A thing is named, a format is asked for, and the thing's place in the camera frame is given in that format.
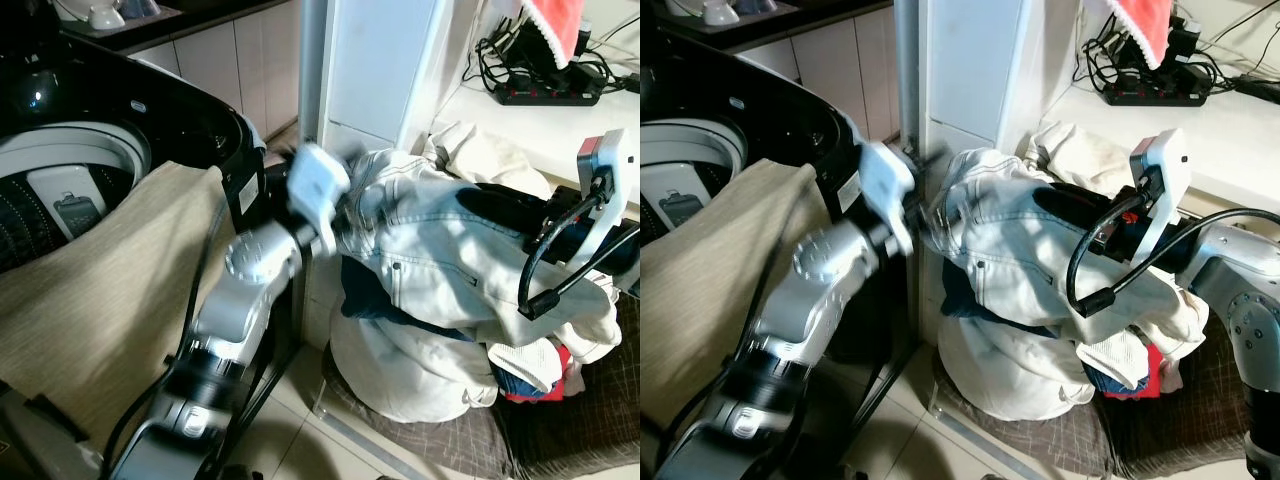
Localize white denim jacket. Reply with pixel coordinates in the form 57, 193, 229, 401
925, 148, 1209, 366
335, 148, 623, 366

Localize black power strip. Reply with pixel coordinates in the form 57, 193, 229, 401
494, 80, 603, 107
1103, 85, 1209, 108

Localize cream crumpled garment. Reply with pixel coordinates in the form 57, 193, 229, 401
1020, 120, 1141, 196
425, 122, 553, 198

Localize black top-load washing machine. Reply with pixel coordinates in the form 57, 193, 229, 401
640, 25, 867, 256
0, 25, 269, 276

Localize white tall appliance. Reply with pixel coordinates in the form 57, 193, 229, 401
920, 0, 1041, 151
325, 0, 453, 153

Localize white cabinet with dark counter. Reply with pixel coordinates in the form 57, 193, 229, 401
655, 0, 896, 141
55, 0, 301, 138

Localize black tangled power cables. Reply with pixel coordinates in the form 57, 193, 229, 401
475, 12, 641, 93
1075, 8, 1280, 103

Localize red fringed cloth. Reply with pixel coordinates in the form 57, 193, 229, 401
522, 0, 593, 63
1108, 0, 1173, 71

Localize red small garment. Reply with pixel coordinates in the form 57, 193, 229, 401
500, 345, 573, 404
1143, 345, 1183, 399

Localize white bulky garment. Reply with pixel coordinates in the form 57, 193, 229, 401
328, 300, 501, 424
935, 310, 1101, 421

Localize beige woven cloth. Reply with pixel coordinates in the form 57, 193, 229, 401
0, 163, 229, 446
640, 158, 837, 441

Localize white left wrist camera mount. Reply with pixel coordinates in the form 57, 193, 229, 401
858, 140, 917, 251
287, 143, 352, 219

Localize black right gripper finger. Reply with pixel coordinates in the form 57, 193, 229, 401
462, 183, 549, 241
1033, 185, 1099, 239

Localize navy blue garment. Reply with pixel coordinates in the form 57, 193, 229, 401
340, 255, 471, 346
940, 262, 1013, 323

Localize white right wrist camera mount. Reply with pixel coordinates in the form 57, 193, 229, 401
577, 128, 630, 276
1130, 128, 1191, 266

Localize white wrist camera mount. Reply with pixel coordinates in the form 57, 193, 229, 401
287, 143, 352, 219
858, 140, 917, 251
577, 128, 630, 276
1130, 128, 1191, 266

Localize grey vertical pipe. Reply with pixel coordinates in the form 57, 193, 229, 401
298, 0, 331, 143
893, 0, 923, 146

